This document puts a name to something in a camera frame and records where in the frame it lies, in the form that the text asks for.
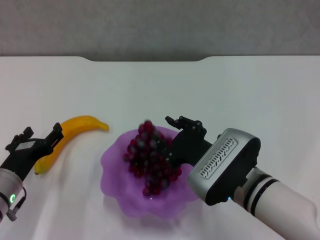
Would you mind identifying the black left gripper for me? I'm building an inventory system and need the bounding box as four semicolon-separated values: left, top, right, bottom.
0;122;64;182

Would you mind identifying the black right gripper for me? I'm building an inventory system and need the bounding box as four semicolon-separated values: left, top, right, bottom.
165;115;213;167

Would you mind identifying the yellow banana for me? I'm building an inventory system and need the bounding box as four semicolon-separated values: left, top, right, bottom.
34;114;110;175

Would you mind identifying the bunch of red grapes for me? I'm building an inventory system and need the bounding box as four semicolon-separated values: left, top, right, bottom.
123;119;183;197

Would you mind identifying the purple wavy plastic plate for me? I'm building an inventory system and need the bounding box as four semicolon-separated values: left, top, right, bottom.
99;125;207;221

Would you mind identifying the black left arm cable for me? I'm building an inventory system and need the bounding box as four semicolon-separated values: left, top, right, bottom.
7;186;27;222

